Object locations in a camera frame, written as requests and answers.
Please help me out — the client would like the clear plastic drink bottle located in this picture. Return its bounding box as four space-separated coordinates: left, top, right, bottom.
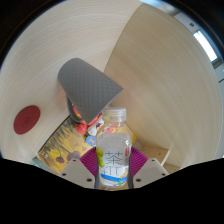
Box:
95 107 133 188

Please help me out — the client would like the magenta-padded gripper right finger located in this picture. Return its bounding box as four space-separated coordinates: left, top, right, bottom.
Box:
128 146 170 189

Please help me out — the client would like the grey mug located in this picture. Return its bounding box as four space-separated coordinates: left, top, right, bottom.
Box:
57 57 124 124

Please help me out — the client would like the flat round red coaster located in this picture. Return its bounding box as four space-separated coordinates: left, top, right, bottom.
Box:
13 105 42 136

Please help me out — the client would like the red plush toy figure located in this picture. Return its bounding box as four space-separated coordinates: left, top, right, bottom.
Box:
71 104 106 136

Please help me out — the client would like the yellow poppy flower painting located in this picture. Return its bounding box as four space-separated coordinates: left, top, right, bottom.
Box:
37 116 138 175

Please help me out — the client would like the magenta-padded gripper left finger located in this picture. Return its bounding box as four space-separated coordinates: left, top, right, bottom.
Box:
59 146 101 190

